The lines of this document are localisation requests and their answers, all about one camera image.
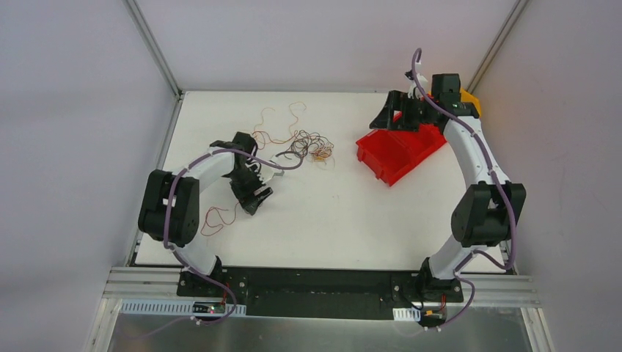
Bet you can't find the yellow plastic bin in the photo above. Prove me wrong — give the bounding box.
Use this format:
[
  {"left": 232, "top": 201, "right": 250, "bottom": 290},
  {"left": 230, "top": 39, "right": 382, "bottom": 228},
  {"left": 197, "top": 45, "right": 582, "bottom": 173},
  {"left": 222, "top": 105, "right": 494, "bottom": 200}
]
[{"left": 460, "top": 88, "right": 482, "bottom": 118}]

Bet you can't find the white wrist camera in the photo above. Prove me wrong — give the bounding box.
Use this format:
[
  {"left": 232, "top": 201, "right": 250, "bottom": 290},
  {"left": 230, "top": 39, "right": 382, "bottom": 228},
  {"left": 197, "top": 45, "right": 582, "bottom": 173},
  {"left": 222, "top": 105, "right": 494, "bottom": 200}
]
[
  {"left": 408, "top": 73, "right": 430, "bottom": 99},
  {"left": 253, "top": 163, "right": 285, "bottom": 185}
]

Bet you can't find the purple cable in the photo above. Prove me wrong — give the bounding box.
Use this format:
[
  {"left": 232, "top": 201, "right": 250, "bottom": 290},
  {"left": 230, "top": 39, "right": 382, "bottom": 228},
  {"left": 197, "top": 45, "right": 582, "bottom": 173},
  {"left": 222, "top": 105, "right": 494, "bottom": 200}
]
[
  {"left": 162, "top": 147, "right": 306, "bottom": 327},
  {"left": 405, "top": 47, "right": 518, "bottom": 333}
]

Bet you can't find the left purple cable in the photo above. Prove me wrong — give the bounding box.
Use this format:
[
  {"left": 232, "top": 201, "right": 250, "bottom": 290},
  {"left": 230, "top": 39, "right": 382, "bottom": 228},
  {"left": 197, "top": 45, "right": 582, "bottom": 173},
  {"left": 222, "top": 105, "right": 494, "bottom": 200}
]
[{"left": 162, "top": 147, "right": 306, "bottom": 327}]

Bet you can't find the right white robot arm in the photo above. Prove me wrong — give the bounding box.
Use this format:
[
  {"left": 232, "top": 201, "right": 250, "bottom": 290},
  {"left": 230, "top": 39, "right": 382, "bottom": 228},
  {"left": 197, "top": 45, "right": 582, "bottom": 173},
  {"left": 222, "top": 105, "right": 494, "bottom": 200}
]
[{"left": 370, "top": 73, "right": 527, "bottom": 301}]

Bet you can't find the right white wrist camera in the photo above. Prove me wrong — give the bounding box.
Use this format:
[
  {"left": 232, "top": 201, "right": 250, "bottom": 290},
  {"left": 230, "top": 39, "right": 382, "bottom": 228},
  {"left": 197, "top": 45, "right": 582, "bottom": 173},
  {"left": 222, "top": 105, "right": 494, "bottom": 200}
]
[{"left": 408, "top": 73, "right": 430, "bottom": 99}]

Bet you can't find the red wire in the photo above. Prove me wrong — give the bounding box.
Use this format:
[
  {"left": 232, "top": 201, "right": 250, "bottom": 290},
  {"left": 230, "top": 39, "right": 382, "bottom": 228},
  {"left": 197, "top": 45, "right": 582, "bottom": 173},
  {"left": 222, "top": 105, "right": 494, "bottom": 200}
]
[{"left": 200, "top": 202, "right": 242, "bottom": 238}]

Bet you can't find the red bin near yellow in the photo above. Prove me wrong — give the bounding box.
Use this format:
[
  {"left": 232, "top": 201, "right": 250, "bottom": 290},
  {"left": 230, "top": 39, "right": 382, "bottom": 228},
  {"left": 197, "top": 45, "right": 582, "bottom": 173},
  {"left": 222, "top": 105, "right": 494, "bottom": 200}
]
[{"left": 418, "top": 124, "right": 446, "bottom": 150}]

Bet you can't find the front red bin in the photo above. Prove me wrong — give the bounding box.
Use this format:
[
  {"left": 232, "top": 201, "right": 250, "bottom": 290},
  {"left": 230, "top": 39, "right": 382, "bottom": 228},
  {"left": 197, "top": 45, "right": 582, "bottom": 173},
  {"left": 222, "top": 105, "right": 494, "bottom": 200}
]
[{"left": 356, "top": 130, "right": 415, "bottom": 187}]

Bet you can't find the middle red bin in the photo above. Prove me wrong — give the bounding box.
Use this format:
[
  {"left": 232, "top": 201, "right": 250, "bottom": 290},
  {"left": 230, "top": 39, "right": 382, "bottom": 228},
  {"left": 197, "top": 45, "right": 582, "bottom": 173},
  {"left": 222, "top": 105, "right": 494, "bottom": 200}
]
[{"left": 384, "top": 131, "right": 436, "bottom": 172}]

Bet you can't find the wire bundle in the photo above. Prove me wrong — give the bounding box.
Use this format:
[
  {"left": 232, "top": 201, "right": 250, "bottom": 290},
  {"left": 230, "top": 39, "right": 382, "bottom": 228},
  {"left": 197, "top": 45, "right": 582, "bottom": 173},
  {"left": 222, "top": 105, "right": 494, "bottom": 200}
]
[{"left": 250, "top": 100, "right": 336, "bottom": 169}]

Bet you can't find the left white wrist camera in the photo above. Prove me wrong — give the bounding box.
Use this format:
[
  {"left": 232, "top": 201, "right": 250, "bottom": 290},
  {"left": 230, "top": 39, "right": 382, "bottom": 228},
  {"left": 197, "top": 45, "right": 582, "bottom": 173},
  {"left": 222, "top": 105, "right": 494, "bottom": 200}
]
[{"left": 253, "top": 163, "right": 285, "bottom": 185}]

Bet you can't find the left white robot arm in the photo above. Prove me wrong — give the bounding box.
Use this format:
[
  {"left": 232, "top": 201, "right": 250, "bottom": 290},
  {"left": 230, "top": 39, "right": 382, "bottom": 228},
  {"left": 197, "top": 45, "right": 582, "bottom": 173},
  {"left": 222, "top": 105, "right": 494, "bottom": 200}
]
[{"left": 137, "top": 132, "right": 273, "bottom": 297}]

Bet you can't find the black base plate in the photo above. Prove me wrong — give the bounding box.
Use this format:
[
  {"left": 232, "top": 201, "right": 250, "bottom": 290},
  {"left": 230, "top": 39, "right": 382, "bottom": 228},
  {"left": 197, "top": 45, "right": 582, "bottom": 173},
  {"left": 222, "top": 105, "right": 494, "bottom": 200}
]
[{"left": 177, "top": 266, "right": 464, "bottom": 320}]

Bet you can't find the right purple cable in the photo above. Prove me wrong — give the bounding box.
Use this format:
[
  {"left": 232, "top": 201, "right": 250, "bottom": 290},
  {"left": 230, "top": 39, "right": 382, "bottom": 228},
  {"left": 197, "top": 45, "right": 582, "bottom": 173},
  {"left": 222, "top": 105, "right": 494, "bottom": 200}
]
[{"left": 405, "top": 47, "right": 518, "bottom": 333}]

